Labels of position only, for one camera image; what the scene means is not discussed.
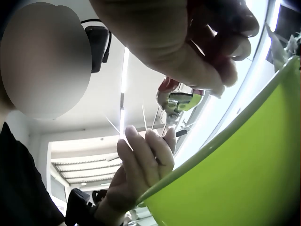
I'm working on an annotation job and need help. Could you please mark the person's left hand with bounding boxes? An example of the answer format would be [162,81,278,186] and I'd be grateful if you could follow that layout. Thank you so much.
[95,125,177,224]

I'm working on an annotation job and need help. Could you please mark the black wrist band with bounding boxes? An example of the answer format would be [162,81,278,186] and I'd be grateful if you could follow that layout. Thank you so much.
[65,188,100,226]

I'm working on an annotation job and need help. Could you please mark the person's left index finger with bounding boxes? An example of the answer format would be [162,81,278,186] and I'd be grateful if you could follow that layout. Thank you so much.
[145,129,166,170]

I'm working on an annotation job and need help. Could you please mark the person's left middle finger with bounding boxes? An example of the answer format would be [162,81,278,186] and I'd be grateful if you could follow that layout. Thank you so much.
[162,127,177,171]

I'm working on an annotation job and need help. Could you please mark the long ceiling tube lamp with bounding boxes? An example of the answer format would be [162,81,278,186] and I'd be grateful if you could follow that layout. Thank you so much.
[119,47,130,140]

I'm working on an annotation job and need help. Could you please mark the person's right fingers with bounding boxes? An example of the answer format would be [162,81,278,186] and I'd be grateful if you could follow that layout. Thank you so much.
[188,0,260,88]

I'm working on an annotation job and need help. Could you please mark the person's right hand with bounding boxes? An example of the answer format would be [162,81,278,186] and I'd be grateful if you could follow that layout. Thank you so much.
[91,0,260,99]

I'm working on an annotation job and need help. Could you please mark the thin white wire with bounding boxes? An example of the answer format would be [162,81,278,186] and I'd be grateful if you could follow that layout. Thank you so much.
[142,105,148,131]
[105,116,134,150]

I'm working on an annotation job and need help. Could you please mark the person's right thumb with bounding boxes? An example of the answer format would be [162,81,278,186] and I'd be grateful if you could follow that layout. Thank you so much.
[165,55,226,99]

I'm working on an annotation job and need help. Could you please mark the red handled pliers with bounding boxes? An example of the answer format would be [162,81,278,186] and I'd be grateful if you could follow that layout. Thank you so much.
[156,18,235,124]

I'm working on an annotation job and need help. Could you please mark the person's left thumb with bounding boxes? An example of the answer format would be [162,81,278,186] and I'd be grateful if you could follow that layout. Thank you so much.
[117,125,143,170]

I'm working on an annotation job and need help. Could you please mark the lime green plastic bowl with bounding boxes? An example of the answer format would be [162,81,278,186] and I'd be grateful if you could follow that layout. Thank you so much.
[136,55,301,226]

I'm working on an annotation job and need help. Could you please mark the person's body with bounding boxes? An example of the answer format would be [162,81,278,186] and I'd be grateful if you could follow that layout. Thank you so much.
[0,111,66,226]

